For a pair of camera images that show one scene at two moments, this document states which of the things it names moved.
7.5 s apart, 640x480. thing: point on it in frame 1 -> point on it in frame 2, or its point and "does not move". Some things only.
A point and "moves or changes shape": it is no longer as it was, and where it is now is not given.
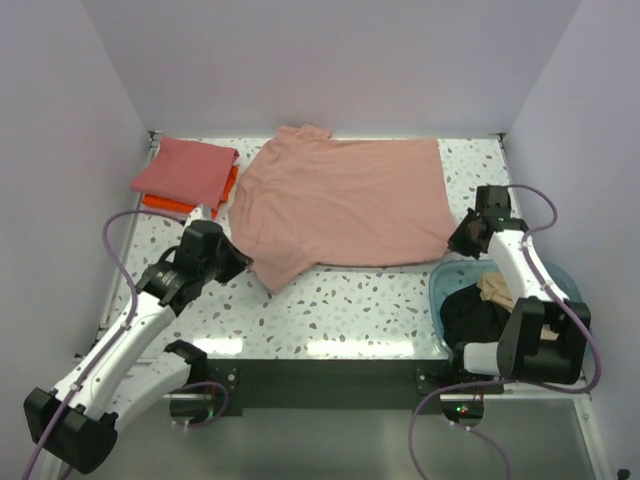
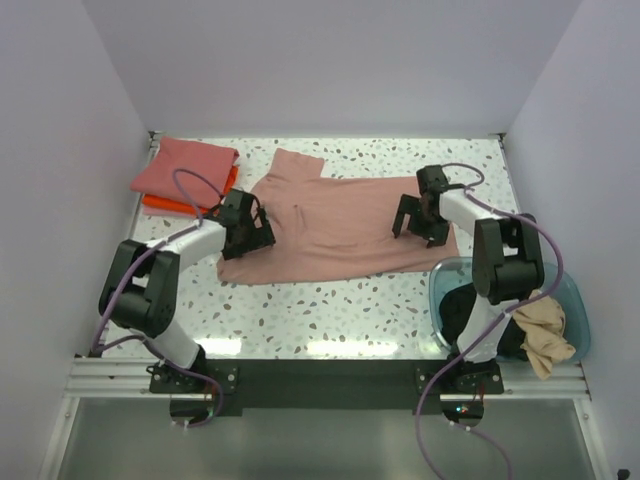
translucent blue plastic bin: [451, 274] does not move
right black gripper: [456, 242] -> [409, 205]
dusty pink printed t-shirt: [301, 197] moves or changes shape
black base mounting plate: [342, 384] does not move
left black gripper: [238, 261] -> [261, 236]
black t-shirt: [466, 318] does not move
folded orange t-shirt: [185, 207] does not move
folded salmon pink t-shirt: [188, 172] does not move
